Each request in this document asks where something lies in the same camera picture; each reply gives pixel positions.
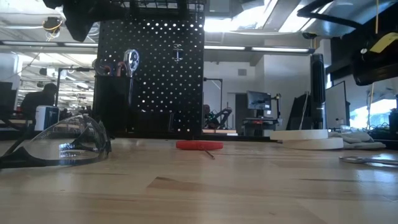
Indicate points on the clear safety glasses black frame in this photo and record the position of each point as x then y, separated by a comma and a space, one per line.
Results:
12, 160

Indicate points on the black background robot arm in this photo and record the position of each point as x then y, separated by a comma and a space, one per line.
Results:
222, 116

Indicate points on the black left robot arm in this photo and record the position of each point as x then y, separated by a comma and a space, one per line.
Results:
76, 18

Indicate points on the white panel board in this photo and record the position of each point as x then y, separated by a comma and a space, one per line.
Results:
335, 105

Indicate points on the silver peg hook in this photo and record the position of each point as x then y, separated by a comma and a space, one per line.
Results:
178, 52

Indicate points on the black metal peg board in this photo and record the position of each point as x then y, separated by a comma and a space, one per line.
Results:
171, 93

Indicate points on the grey striped work glove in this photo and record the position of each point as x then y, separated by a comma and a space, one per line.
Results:
367, 145
354, 136

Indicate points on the ceiling light strip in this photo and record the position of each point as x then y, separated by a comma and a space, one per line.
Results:
280, 49
31, 43

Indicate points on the black leaning panel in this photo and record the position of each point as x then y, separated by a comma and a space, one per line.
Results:
297, 112

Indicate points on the silver combination wrench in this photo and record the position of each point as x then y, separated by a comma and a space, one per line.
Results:
367, 160

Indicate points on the large black tool bin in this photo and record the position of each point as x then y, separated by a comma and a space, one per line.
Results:
112, 105

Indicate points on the person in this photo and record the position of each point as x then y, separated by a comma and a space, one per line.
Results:
40, 99

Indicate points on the white storage container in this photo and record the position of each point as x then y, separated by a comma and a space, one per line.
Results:
46, 118

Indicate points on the computer monitor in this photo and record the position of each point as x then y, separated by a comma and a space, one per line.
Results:
258, 100

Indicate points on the small black tool bin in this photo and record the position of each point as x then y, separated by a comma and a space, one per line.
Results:
155, 124

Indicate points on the background monitor desk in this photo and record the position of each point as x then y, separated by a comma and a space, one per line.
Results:
259, 122

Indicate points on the black metal rack frame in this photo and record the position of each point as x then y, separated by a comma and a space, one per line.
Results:
58, 87

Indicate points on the black aluminium rig frame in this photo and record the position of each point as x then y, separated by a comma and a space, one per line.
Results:
236, 137

